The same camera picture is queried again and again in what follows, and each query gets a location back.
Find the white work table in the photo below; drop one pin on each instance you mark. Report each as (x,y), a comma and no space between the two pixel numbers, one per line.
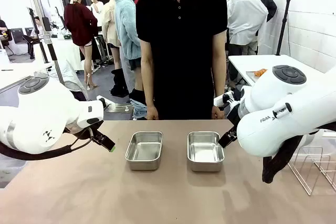
(15,77)

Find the silver pole with black grips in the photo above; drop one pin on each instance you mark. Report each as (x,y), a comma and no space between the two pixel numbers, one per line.
(52,51)

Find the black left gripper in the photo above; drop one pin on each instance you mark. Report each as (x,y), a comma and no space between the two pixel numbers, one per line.
(84,130)

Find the mannequin in beige jacket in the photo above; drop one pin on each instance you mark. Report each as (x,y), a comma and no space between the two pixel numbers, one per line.
(109,24)

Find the steel rectangular container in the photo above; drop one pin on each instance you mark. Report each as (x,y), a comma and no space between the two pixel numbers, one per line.
(205,151)
(144,150)

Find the person's right forearm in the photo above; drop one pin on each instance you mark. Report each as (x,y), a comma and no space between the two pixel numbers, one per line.
(149,85)

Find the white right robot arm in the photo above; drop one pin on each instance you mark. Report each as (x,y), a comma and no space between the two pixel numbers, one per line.
(275,119)

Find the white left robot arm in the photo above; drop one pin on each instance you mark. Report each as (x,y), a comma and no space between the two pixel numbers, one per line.
(39,113)

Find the person's right hand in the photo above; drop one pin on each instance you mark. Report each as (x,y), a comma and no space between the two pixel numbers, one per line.
(152,113)

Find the black camera tripod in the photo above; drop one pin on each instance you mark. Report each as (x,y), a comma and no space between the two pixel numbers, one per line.
(39,35)

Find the mannequin in dark red sweater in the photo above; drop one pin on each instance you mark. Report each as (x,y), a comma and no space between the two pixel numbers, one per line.
(78,24)

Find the mannequin in white shirt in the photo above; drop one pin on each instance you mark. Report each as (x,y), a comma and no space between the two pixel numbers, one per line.
(244,19)

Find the black light stand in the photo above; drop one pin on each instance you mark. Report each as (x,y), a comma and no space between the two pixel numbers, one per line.
(284,24)

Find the person's left hand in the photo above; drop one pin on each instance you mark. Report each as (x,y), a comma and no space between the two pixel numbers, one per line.
(218,113)

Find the person in black shirt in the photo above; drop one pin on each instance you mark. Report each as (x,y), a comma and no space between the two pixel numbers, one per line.
(181,51)

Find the person's left forearm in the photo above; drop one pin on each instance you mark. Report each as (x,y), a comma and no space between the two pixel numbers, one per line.
(218,85)

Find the white side table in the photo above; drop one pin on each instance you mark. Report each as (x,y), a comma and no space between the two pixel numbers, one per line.
(244,62)

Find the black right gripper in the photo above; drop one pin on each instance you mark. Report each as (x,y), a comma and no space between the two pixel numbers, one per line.
(233,116)

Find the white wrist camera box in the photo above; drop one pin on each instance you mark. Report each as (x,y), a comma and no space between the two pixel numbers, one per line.
(219,100)

